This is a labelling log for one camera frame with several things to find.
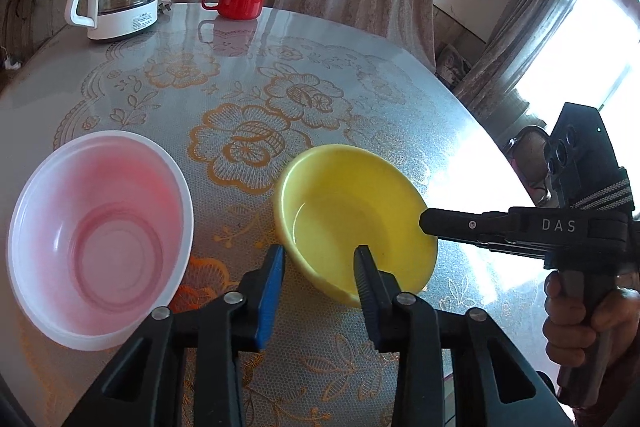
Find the yellow plastic bowl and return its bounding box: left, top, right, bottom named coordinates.
left=272, top=144, right=437, bottom=308

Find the right hand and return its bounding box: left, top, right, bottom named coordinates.
left=542, top=272, right=639, bottom=367

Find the red plastic bowl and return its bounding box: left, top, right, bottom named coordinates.
left=6, top=130, right=194, bottom=351

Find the side window curtain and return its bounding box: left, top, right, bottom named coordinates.
left=454, top=0, right=639, bottom=126

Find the wooden chair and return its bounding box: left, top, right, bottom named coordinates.
left=1, top=0, right=35, bottom=63

